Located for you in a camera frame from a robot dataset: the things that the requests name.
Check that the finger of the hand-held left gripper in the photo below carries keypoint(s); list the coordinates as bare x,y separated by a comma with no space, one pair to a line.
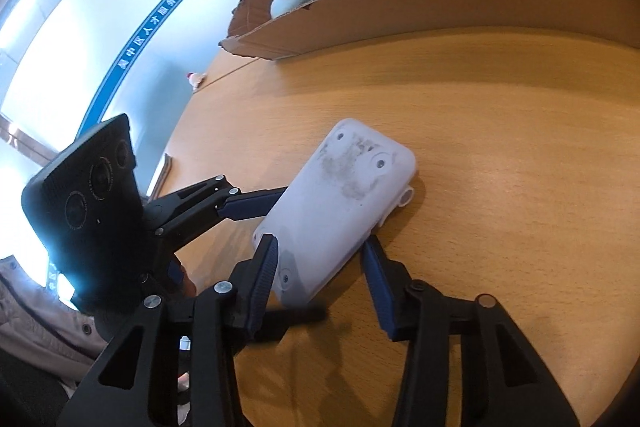
176,274
250,203

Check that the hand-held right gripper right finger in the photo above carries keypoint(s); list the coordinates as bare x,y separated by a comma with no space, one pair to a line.
380,287

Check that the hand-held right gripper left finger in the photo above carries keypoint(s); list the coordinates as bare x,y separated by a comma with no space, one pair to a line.
265,277

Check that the white plastic device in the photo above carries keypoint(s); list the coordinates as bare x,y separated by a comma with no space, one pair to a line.
340,207

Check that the small white red plush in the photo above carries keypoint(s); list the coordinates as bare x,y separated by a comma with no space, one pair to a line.
195,79

